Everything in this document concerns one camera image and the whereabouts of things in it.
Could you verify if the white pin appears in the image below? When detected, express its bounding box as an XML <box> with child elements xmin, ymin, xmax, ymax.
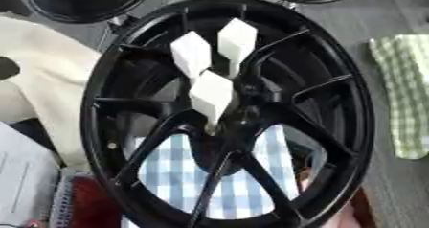
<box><xmin>188</xmin><ymin>70</ymin><xmax>237</xmax><ymax>136</ymax></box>
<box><xmin>169</xmin><ymin>30</ymin><xmax>215</xmax><ymax>86</ymax></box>
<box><xmin>215</xmin><ymin>17</ymin><xmax>260</xmax><ymax>80</ymax></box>

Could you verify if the black spoked wheel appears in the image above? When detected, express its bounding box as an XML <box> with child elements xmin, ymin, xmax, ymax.
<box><xmin>79</xmin><ymin>0</ymin><xmax>377</xmax><ymax>228</ymax></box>

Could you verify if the blue white checked cloth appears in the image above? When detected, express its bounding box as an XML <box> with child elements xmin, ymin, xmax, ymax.
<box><xmin>121</xmin><ymin>124</ymin><xmax>302</xmax><ymax>228</ymax></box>

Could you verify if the red object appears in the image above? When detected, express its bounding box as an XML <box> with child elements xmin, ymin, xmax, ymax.
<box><xmin>68</xmin><ymin>175</ymin><xmax>124</xmax><ymax>228</ymax></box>

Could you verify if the cream cloth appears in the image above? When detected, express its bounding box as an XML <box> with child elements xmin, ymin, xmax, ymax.
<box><xmin>0</xmin><ymin>15</ymin><xmax>104</xmax><ymax>172</ymax></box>

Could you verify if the green white checked cloth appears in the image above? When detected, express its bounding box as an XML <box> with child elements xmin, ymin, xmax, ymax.
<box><xmin>367</xmin><ymin>34</ymin><xmax>429</xmax><ymax>160</ymax></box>

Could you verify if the white box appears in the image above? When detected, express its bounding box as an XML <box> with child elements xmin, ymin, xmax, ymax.
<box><xmin>0</xmin><ymin>122</ymin><xmax>62</xmax><ymax>228</ymax></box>

